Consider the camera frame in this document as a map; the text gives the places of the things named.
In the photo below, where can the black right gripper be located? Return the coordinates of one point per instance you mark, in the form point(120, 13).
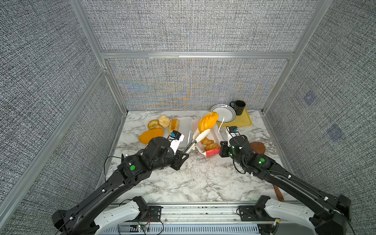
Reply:
point(224, 148)

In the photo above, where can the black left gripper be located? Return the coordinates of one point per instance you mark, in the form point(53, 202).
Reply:
point(178, 156)

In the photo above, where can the white and red paper bag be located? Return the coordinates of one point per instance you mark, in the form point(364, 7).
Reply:
point(214, 135)

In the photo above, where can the golden round scored bread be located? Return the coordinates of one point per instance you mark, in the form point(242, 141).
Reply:
point(208, 121)

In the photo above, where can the crescent croissant bread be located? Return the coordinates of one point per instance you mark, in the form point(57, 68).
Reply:
point(205, 141)

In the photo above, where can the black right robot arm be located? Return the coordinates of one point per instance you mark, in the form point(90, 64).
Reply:
point(321, 212)

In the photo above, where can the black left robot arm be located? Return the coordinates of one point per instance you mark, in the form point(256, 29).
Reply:
point(128, 174)

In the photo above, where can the large orange oval bread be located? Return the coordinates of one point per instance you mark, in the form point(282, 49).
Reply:
point(147, 136)

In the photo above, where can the wooden spatula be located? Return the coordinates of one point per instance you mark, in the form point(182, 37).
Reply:
point(260, 148)

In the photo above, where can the yellow cutting board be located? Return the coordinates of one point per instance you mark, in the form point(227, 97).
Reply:
point(243, 120)

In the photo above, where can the ridged yellow pastry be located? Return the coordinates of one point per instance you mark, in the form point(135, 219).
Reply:
point(174, 125)

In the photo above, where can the small round bun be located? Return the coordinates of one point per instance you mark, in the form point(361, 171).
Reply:
point(154, 124)

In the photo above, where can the pale knotted bun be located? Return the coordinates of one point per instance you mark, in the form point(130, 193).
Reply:
point(164, 121)

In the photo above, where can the black rimmed white bowl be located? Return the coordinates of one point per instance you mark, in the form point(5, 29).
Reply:
point(226, 113)

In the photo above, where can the white rectangular tray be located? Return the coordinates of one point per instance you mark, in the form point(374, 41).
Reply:
point(185, 128)

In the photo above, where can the black mug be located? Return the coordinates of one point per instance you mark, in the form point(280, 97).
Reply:
point(238, 106)

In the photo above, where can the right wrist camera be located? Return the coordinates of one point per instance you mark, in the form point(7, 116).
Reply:
point(232, 131)

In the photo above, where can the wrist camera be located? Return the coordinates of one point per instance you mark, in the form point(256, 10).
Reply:
point(175, 138)
point(232, 131)

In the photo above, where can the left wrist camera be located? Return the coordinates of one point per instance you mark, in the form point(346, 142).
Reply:
point(175, 138)

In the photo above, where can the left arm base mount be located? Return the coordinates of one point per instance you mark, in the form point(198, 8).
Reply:
point(152, 215)

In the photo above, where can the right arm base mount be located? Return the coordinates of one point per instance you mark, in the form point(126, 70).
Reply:
point(250, 213)

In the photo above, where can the aluminium front rail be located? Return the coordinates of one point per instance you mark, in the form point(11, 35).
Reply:
point(194, 217)

